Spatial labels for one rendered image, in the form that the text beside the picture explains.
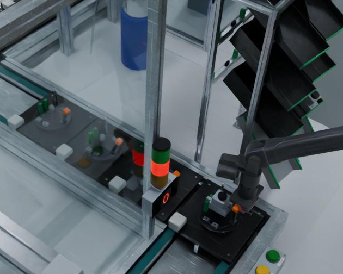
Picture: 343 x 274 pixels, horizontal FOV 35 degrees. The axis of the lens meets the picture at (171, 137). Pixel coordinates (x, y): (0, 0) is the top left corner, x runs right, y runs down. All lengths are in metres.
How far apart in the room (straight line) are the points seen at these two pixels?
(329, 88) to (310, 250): 2.15
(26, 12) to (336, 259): 1.43
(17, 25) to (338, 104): 3.19
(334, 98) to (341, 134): 2.42
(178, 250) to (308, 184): 0.61
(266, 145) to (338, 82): 2.55
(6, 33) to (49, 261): 0.40
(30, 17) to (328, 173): 1.57
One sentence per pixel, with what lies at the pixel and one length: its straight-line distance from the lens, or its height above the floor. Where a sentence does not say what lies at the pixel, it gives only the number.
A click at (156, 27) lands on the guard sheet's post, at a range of 1.19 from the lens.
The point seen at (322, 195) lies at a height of 0.86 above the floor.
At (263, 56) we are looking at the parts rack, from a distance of 1.60.
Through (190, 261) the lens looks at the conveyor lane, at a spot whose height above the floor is 0.92.
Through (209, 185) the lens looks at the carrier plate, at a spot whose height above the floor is 0.97.
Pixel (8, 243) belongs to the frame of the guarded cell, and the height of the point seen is 1.99.
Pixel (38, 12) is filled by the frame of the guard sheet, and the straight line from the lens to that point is 0.87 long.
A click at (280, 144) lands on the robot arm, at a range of 1.52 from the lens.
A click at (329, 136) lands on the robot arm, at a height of 1.44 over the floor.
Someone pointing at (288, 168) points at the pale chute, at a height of 1.00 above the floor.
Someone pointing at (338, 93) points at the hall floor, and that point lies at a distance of 3.96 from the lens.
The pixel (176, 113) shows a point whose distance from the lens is 2.31.
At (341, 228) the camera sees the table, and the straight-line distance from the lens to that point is 2.06.
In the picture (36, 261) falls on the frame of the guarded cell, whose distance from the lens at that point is 0.55.
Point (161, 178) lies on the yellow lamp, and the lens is 1.50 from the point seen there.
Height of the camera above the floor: 2.46
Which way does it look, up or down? 46 degrees down
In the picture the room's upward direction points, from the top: 5 degrees clockwise
